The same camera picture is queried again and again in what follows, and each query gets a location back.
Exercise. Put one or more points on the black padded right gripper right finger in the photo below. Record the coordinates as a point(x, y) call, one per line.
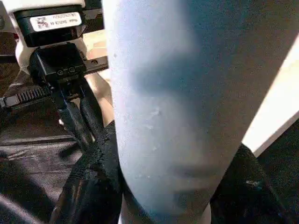
point(252, 200)

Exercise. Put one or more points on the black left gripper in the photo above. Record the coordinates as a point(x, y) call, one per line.
point(58, 60)

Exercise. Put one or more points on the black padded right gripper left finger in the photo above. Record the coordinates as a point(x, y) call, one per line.
point(98, 186)

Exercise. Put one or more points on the white plastic table leg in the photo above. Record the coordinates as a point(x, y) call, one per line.
point(175, 116)

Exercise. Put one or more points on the white plastic table top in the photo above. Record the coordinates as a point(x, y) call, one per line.
point(275, 105)

